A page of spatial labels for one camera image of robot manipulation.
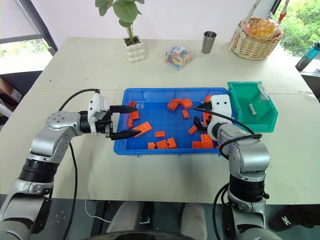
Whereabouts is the blue plastic bin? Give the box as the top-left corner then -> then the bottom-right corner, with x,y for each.
113,87 -> 238,158

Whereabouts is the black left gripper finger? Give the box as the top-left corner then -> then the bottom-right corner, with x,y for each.
109,129 -> 143,142
109,105 -> 138,116

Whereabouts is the grey rounded shape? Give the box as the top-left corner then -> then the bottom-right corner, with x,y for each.
105,200 -> 149,235
180,202 -> 209,240

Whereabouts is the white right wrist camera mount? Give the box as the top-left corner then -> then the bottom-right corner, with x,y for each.
208,94 -> 233,119

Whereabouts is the clear box of colourful pieces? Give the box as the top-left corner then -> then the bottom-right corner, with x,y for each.
163,44 -> 194,72

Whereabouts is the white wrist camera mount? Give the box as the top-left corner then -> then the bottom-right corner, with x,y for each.
208,94 -> 233,119
87,92 -> 110,136

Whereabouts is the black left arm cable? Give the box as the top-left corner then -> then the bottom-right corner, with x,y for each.
57,87 -> 102,240

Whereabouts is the green plastic bin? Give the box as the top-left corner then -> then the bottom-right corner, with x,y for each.
226,80 -> 279,134

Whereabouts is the dark window frame beam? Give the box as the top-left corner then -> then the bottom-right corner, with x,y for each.
0,0 -> 59,57

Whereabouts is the cardboard box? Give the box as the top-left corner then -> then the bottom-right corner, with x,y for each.
0,76 -> 25,118

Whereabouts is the wicker basket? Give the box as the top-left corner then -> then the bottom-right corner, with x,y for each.
228,0 -> 291,61

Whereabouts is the white bubble plant pot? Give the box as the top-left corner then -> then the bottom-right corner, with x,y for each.
123,36 -> 147,64

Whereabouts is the black shoe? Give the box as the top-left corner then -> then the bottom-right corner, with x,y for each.
268,204 -> 320,230

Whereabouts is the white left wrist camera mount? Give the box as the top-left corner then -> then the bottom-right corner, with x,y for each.
87,92 -> 110,136

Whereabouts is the long flat orange brick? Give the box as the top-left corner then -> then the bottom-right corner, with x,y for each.
132,121 -> 153,138

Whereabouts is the grey metal cup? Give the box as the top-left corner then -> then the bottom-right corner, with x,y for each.
201,30 -> 218,55

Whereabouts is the green leafy plant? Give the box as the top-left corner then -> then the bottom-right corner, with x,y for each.
94,0 -> 146,44

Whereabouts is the large orange brick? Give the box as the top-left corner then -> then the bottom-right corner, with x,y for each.
200,133 -> 215,149

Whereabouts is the bag of oranges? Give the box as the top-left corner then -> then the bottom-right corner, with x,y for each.
245,18 -> 279,39

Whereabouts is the white floor cable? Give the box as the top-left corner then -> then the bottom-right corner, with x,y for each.
84,199 -> 112,224

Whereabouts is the clear label card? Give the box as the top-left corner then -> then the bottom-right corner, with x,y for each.
257,83 -> 270,102

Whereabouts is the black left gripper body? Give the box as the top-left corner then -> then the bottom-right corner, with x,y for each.
95,111 -> 114,139

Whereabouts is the blue water bottle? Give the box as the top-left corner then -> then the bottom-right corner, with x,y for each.
294,39 -> 320,73

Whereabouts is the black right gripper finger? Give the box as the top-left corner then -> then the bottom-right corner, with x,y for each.
193,115 -> 207,133

